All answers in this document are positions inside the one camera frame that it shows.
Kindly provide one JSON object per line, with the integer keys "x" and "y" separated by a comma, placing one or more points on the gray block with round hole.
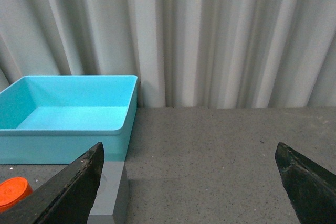
{"x": 112, "y": 198}

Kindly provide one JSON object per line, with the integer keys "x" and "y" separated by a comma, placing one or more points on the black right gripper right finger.
{"x": 309, "y": 186}

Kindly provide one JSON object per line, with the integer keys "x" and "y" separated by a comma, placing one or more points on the white pleated curtain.
{"x": 212, "y": 53}

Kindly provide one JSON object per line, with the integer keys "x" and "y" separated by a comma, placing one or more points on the orange cylinder part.
{"x": 13, "y": 191}

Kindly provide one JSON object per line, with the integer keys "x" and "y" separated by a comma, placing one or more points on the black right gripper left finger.
{"x": 67, "y": 197}

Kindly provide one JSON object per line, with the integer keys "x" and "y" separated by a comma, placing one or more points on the blue plastic box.
{"x": 54, "y": 119}

